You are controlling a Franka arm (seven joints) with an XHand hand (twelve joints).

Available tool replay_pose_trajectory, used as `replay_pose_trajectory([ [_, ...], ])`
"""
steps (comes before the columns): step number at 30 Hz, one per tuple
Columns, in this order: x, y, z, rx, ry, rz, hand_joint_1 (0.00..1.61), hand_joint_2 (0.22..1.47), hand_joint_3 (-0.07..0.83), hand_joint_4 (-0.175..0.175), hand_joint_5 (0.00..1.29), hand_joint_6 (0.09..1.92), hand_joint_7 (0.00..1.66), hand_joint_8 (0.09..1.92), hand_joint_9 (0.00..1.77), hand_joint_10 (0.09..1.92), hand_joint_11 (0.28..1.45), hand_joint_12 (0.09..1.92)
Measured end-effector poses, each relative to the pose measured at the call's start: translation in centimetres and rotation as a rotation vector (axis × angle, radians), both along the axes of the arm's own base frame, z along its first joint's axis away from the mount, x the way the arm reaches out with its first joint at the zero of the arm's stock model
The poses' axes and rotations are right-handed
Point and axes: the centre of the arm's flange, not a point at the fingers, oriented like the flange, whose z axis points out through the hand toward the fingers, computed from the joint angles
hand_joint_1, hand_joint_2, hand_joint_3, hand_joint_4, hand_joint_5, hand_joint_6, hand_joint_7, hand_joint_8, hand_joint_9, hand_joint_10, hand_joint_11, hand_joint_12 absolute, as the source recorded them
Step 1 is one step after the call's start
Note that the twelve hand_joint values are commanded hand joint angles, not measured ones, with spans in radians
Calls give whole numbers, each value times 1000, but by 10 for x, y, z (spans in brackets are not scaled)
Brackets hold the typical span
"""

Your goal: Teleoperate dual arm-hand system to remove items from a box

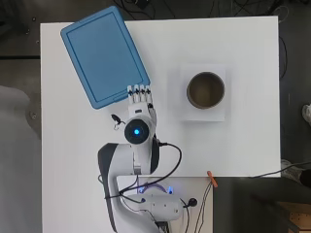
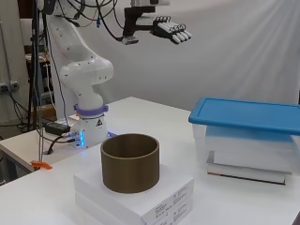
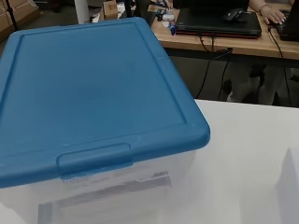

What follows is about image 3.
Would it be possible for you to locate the white post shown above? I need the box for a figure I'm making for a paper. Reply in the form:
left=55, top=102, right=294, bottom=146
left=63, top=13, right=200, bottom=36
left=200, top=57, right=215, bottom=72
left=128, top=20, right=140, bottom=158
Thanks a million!
left=73, top=0, right=92, bottom=25

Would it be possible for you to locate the blue marker pen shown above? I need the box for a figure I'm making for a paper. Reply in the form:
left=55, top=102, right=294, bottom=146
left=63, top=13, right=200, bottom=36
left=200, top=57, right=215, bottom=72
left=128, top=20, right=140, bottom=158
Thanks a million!
left=167, top=21, right=178, bottom=36

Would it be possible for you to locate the person's hand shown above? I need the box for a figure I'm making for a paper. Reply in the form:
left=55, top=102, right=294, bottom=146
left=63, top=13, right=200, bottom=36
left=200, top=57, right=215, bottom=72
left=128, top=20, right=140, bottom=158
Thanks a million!
left=249, top=0, right=287, bottom=26

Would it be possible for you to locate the small cardboard box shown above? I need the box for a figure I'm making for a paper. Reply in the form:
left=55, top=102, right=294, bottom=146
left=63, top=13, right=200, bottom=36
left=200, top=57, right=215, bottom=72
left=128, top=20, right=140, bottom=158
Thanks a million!
left=102, top=0, right=119, bottom=21

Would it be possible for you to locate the black closed laptop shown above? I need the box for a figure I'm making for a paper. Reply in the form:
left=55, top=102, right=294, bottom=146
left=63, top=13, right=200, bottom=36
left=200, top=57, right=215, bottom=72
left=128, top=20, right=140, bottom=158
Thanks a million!
left=175, top=7, right=263, bottom=40

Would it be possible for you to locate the large cardboard box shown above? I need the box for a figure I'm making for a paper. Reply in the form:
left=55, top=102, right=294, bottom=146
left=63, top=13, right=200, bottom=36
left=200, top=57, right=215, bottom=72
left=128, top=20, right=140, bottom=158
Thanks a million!
left=0, top=0, right=42, bottom=42

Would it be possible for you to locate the small white bottle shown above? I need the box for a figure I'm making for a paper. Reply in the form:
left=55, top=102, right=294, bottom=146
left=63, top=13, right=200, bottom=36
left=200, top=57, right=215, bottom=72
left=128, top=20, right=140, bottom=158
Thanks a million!
left=161, top=10, right=176, bottom=23

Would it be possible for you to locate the black computer mouse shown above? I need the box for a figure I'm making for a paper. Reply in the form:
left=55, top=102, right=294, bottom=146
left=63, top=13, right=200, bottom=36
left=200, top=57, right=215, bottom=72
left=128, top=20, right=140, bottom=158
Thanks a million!
left=223, top=7, right=246, bottom=22

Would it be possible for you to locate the person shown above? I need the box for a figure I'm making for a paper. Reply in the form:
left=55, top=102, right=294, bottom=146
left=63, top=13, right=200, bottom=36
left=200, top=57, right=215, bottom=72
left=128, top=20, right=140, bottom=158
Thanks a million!
left=226, top=63, right=294, bottom=107

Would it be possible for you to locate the wooden desk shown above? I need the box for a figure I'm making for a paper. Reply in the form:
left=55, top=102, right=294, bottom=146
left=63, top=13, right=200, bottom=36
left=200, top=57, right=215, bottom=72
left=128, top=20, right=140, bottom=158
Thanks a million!
left=150, top=2, right=299, bottom=68

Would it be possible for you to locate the black open laptop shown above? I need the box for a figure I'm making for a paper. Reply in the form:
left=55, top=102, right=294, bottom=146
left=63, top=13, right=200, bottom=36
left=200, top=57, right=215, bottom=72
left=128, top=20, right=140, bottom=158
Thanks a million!
left=278, top=0, right=299, bottom=42

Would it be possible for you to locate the clear plastic box blue lid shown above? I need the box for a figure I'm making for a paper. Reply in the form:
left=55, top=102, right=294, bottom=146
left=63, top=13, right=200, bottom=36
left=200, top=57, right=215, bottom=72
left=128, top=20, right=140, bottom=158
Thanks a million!
left=0, top=17, right=211, bottom=224

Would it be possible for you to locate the black cable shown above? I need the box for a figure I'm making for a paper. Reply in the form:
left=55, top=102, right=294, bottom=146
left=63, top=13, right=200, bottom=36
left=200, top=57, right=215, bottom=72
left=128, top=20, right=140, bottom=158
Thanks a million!
left=267, top=25, right=292, bottom=107
left=195, top=32, right=234, bottom=100

